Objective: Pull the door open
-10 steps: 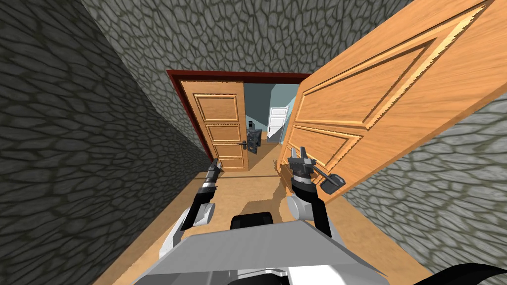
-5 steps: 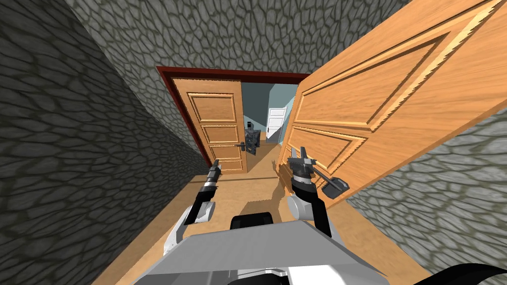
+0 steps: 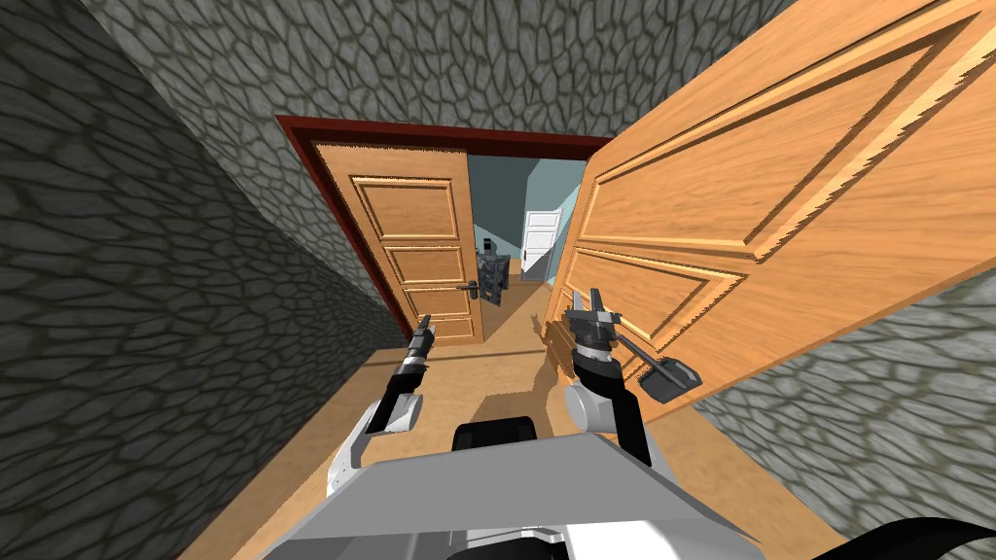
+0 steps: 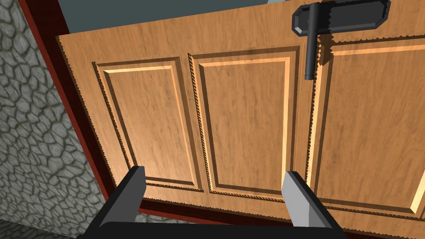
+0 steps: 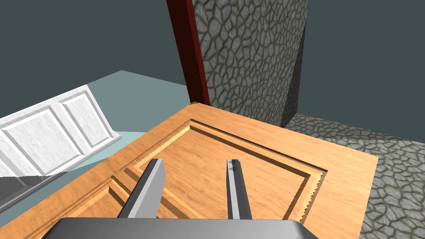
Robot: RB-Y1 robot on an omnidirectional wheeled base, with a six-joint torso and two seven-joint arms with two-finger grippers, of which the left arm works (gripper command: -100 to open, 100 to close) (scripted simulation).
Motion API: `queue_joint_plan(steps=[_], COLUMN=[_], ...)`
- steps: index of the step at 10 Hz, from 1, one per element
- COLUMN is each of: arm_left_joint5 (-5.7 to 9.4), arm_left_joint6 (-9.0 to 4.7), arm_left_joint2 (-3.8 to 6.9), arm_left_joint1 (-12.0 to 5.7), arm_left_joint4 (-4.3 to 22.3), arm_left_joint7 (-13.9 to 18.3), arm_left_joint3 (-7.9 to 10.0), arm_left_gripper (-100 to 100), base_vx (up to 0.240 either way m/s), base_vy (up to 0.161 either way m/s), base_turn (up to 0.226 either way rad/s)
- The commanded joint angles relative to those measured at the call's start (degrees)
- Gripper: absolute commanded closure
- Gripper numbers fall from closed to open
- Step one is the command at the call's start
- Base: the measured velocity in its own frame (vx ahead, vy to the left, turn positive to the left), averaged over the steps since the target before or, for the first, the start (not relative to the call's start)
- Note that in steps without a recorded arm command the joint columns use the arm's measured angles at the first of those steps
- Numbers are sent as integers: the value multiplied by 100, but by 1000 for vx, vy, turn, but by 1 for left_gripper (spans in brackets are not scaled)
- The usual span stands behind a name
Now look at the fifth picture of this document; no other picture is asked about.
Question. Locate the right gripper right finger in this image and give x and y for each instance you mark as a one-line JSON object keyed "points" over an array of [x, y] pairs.
{"points": [[237, 196]]}

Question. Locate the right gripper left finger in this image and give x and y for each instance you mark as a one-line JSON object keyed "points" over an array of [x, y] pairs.
{"points": [[148, 192]]}

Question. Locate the orange wooden panelled door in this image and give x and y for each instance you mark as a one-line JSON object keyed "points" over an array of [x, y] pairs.
{"points": [[265, 159]]}

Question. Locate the white panelled door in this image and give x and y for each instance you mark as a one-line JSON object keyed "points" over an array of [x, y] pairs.
{"points": [[49, 139]]}

